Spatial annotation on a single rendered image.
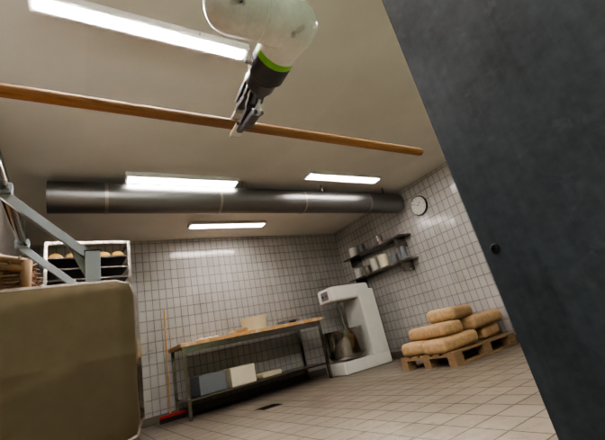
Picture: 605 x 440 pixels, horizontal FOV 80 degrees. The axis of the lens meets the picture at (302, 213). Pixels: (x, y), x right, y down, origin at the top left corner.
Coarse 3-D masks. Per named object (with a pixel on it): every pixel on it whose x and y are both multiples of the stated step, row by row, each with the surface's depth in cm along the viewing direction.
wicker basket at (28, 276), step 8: (0, 256) 43; (8, 256) 44; (16, 256) 44; (0, 264) 43; (8, 264) 43; (16, 264) 44; (24, 264) 44; (0, 272) 43; (8, 272) 44; (16, 272) 44; (24, 272) 44; (32, 272) 48; (0, 280) 43; (8, 280) 43; (16, 280) 43; (24, 280) 44; (32, 280) 48; (0, 288) 42; (8, 288) 43
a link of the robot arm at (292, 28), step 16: (272, 0) 68; (288, 0) 70; (304, 0) 72; (272, 16) 68; (288, 16) 70; (304, 16) 71; (272, 32) 70; (288, 32) 71; (304, 32) 72; (256, 48) 80; (272, 48) 75; (288, 48) 74; (304, 48) 75; (272, 64) 79; (288, 64) 79
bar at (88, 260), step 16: (0, 160) 92; (0, 176) 96; (0, 192) 101; (16, 208) 102; (16, 224) 123; (48, 224) 104; (16, 240) 135; (64, 240) 105; (32, 256) 140; (80, 256) 106; (96, 256) 106; (96, 272) 105
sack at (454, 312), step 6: (456, 306) 430; (462, 306) 438; (468, 306) 449; (432, 312) 429; (438, 312) 423; (444, 312) 419; (450, 312) 414; (456, 312) 417; (462, 312) 427; (468, 312) 441; (432, 318) 427; (438, 318) 422; (444, 318) 418; (450, 318) 414; (456, 318) 417
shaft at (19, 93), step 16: (0, 96) 75; (16, 96) 76; (32, 96) 77; (48, 96) 79; (64, 96) 80; (80, 96) 82; (112, 112) 87; (128, 112) 88; (144, 112) 89; (160, 112) 91; (176, 112) 93; (192, 112) 96; (224, 128) 101; (256, 128) 105; (272, 128) 107; (288, 128) 111; (352, 144) 124; (368, 144) 127; (384, 144) 131
